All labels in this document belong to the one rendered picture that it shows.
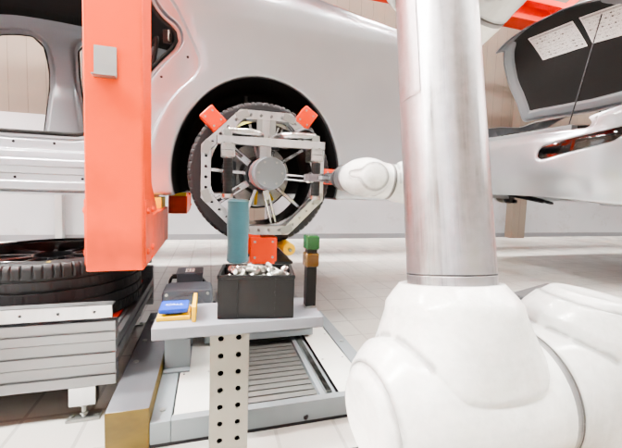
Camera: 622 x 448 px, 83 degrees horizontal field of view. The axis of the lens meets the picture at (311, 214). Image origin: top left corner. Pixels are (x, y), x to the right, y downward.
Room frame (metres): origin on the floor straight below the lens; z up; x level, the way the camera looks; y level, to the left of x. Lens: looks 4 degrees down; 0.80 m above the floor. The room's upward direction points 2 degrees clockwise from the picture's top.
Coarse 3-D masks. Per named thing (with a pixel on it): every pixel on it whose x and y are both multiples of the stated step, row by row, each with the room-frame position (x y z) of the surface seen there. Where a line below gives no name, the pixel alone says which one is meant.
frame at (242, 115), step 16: (240, 112) 1.52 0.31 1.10; (256, 112) 1.54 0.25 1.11; (272, 112) 1.56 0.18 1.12; (224, 128) 1.50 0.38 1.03; (288, 128) 1.64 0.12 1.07; (208, 144) 1.48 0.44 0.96; (208, 160) 1.48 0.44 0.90; (208, 176) 1.48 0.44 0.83; (208, 192) 1.48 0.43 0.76; (320, 192) 1.62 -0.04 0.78; (224, 208) 1.50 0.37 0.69; (304, 208) 1.60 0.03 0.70; (256, 224) 1.60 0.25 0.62; (288, 224) 1.58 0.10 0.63
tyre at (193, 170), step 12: (228, 108) 1.59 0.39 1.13; (240, 108) 1.60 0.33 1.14; (252, 108) 1.62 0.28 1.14; (264, 108) 1.63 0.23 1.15; (276, 108) 1.65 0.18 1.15; (204, 132) 1.56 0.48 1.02; (192, 156) 1.54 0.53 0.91; (324, 156) 1.71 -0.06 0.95; (192, 168) 1.54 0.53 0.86; (192, 180) 1.54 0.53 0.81; (192, 192) 1.55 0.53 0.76; (324, 192) 1.72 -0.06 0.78; (204, 204) 1.56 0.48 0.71; (204, 216) 1.56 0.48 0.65; (216, 216) 1.57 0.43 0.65; (312, 216) 1.70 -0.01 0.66; (216, 228) 1.58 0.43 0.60; (300, 228) 1.68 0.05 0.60
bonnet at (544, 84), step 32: (608, 0) 2.92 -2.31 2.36; (544, 32) 3.50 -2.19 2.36; (576, 32) 3.31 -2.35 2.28; (608, 32) 3.13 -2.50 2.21; (512, 64) 4.02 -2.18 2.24; (544, 64) 3.77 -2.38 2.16; (576, 64) 3.52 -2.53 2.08; (608, 64) 3.28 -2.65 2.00; (544, 96) 3.97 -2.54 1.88; (576, 96) 3.67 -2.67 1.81; (608, 96) 3.39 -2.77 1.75
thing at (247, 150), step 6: (240, 150) 1.77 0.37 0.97; (246, 150) 1.78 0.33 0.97; (252, 150) 1.79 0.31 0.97; (234, 156) 1.77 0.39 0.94; (240, 156) 1.77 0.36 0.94; (252, 156) 1.79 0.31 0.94; (276, 156) 1.83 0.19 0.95; (240, 162) 1.77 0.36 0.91; (240, 168) 1.77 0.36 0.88; (240, 180) 1.77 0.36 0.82; (282, 186) 1.84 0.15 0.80; (240, 192) 1.77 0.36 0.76; (246, 192) 1.78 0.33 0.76; (258, 192) 1.80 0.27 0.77; (270, 192) 1.82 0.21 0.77; (276, 192) 1.83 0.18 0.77; (240, 198) 1.78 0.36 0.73; (246, 198) 1.78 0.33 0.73; (258, 198) 1.80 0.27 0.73; (276, 198) 1.83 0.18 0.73; (252, 204) 1.79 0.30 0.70; (258, 204) 1.80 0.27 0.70; (264, 204) 1.81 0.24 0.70
